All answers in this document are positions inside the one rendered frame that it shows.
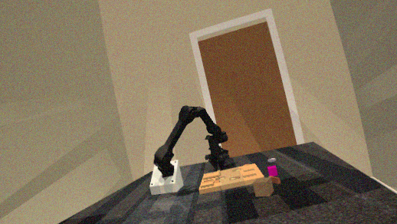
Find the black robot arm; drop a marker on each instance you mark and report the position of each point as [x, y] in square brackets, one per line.
[187, 114]

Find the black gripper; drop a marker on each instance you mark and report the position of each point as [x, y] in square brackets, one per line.
[215, 158]

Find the magenta block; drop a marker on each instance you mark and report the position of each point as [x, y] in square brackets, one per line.
[272, 170]

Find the tan cube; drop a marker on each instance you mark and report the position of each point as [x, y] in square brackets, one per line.
[263, 186]

